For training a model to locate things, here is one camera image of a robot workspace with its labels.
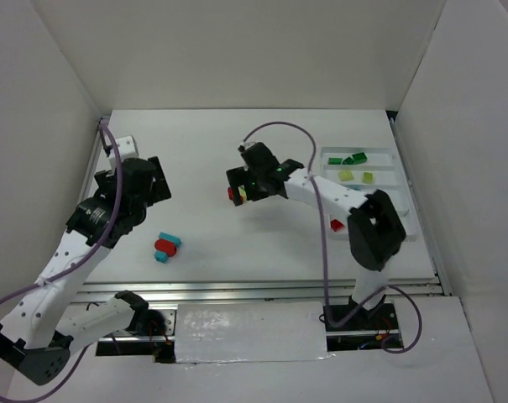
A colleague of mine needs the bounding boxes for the dark green square lego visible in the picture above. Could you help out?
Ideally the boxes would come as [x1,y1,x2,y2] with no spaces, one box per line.
[327,157,343,165]

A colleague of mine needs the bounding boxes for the lime curved lego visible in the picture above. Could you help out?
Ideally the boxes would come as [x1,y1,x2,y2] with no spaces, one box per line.
[338,170,354,182]

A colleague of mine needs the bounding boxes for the red rectangular lego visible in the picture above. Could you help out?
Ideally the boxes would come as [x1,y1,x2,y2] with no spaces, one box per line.
[330,219,345,233]

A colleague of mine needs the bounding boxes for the dark green curved lego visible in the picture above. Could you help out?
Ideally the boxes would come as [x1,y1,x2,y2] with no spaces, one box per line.
[351,152,368,165]

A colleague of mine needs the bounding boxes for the lime square lego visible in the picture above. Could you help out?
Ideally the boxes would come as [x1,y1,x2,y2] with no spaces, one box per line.
[362,172,374,185]

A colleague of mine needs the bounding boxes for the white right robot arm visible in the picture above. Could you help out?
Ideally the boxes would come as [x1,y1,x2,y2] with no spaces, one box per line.
[226,142,406,313]

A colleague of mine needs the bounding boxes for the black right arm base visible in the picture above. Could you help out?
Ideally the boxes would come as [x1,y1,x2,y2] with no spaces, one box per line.
[319,302,403,352]

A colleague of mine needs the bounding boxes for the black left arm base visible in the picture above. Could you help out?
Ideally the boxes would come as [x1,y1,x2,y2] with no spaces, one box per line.
[96,290,177,364]

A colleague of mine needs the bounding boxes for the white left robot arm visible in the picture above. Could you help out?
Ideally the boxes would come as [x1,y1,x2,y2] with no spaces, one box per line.
[0,157,171,385]

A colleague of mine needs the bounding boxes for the blue top lego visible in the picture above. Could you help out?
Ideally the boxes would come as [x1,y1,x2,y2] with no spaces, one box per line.
[159,232,182,247]

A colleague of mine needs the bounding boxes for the red round lego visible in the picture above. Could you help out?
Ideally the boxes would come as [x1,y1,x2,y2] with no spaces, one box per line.
[154,238,177,257]

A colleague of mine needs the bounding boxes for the blue bottom lego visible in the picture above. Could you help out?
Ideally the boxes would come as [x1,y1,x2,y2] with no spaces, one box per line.
[154,250,169,264]

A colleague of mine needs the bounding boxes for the white compartment tray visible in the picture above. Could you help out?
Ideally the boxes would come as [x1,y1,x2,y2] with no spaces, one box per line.
[320,147,418,242]

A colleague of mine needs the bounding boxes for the silver tape sheet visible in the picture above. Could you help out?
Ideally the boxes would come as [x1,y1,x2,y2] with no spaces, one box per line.
[175,301,328,364]

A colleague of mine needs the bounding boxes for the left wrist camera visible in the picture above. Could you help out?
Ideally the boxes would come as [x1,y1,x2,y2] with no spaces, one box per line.
[107,136,139,170]

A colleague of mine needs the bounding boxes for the aluminium table rail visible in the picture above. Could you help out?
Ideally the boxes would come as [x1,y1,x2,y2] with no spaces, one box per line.
[76,279,452,301]

